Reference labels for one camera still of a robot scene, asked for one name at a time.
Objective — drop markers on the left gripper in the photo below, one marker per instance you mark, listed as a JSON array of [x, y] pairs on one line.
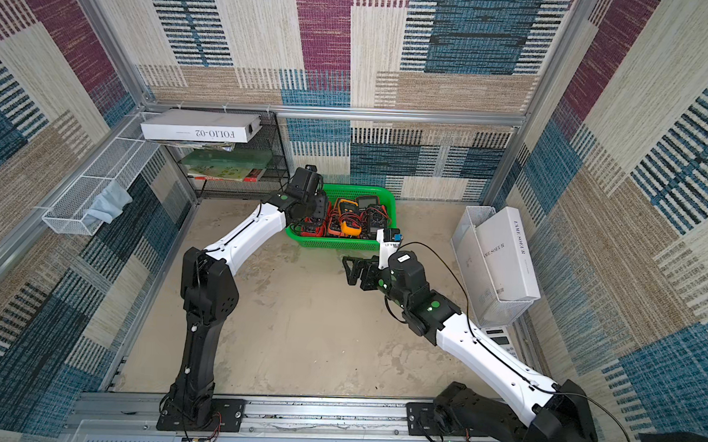
[[321, 202]]

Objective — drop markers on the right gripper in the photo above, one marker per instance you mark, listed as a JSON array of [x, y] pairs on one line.
[[369, 273]]

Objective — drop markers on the yellow multimeter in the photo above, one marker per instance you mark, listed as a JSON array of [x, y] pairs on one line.
[[349, 217]]

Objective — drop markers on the orange Victor multimeter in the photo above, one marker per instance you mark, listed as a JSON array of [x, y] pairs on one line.
[[333, 222]]

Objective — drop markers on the small black multimeter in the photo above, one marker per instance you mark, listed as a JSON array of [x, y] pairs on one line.
[[376, 218]]

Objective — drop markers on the red ANENG multimeter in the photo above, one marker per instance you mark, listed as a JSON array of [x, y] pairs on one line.
[[366, 201]]

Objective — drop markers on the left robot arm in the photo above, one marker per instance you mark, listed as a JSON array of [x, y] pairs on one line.
[[209, 292]]

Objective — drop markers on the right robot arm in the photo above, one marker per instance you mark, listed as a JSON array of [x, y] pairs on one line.
[[529, 407]]

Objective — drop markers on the green plastic basket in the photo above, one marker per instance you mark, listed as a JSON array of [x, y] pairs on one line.
[[350, 192]]

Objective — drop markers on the green book on shelf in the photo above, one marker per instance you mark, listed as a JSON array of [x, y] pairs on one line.
[[225, 165]]

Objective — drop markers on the white open file box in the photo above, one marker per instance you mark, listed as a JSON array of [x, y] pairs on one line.
[[486, 308]]

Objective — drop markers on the white box upright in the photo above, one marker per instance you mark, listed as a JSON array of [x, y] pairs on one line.
[[507, 256]]

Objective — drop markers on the white calculator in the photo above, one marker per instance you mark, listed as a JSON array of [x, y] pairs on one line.
[[501, 337]]

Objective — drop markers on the white FOLIO box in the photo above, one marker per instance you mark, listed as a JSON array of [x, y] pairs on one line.
[[202, 126]]

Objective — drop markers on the light blue cloth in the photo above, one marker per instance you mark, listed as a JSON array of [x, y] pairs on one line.
[[108, 205]]

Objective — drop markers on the black wire shelf rack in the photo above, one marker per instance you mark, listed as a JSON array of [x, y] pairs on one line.
[[258, 182]]

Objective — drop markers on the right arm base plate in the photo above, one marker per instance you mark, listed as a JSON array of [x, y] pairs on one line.
[[421, 421]]

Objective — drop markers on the white wire wall basket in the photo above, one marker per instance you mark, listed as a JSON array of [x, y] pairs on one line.
[[121, 158]]

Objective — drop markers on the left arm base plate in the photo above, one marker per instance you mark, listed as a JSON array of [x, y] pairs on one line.
[[217, 415]]

